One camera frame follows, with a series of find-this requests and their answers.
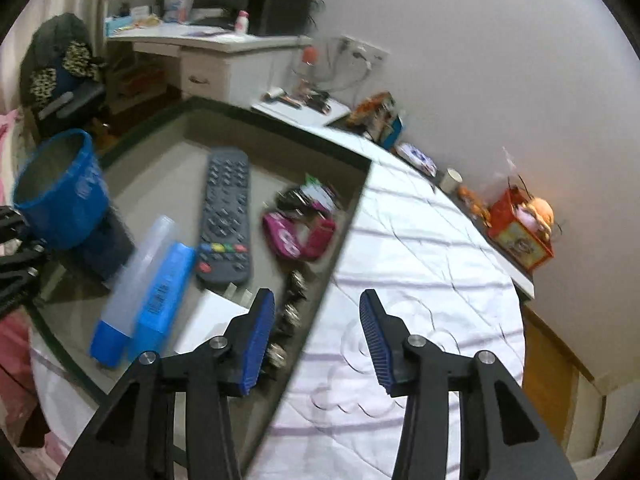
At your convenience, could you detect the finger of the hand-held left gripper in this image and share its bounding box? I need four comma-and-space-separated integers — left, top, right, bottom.
0, 205, 31, 243
0, 241, 48, 317

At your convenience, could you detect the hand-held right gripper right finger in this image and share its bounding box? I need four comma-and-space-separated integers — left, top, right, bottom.
359, 289, 578, 480

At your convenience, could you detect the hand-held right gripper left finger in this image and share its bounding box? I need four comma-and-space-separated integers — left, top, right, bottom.
55, 287, 277, 480

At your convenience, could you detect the silver metal chain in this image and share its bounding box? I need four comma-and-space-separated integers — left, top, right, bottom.
265, 269, 310, 378

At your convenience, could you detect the white card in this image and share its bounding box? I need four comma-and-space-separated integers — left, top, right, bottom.
172, 290, 251, 356

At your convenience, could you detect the blue metal cup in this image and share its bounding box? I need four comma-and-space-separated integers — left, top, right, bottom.
12, 129, 136, 281

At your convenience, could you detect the blue case with barcode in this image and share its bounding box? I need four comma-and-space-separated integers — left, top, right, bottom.
127, 242, 197, 363

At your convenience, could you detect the magenta strap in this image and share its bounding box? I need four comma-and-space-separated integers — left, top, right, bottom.
262, 210, 337, 262

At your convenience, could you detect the translucent case with blue cap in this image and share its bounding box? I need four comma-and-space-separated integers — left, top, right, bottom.
90, 215, 181, 368

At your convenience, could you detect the grey remote control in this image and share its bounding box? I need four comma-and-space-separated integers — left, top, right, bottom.
195, 147, 253, 286

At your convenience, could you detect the pink box with black rim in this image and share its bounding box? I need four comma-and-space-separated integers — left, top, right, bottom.
25, 96, 373, 476

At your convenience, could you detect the bunch of keys with tags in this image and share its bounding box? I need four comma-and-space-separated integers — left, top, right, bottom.
275, 175, 343, 216

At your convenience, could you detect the black office chair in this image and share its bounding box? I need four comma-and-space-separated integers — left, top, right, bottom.
20, 12, 108, 136

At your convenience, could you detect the leopard print cloth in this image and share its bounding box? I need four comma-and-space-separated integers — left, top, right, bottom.
30, 42, 106, 106

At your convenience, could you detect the small orange toy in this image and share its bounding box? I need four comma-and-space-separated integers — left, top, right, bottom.
457, 185, 493, 226

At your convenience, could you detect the red printed box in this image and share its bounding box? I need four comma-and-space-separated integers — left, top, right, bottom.
487, 187, 555, 273

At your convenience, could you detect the white paper cup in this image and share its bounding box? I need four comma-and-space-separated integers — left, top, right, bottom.
439, 167, 463, 195

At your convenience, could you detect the white and blue packet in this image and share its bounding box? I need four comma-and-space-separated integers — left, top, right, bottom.
397, 142, 437, 177

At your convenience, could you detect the dark jacket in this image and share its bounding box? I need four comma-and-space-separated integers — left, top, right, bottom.
30, 12, 93, 61

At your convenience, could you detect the orange plush toy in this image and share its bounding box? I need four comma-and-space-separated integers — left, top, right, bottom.
520, 197, 555, 233

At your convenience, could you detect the clear plastic bag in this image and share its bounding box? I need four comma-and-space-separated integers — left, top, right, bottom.
492, 147, 526, 196

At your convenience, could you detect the colourful snack bag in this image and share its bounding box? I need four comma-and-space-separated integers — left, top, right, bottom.
347, 91, 403, 148

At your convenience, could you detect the teal tissue box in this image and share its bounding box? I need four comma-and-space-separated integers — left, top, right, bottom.
105, 15, 136, 36

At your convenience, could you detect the white desk with drawers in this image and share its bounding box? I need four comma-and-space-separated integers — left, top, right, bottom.
105, 25, 313, 106

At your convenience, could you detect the blue and white box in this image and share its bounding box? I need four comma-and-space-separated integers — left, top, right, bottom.
165, 0, 193, 23

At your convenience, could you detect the clear bottle with red cap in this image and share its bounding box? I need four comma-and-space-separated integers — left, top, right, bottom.
300, 45, 321, 86

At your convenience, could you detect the black power cable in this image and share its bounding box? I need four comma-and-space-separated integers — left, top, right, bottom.
300, 35, 373, 91

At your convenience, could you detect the white wall socket panel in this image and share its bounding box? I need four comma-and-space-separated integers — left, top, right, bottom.
340, 35, 391, 61

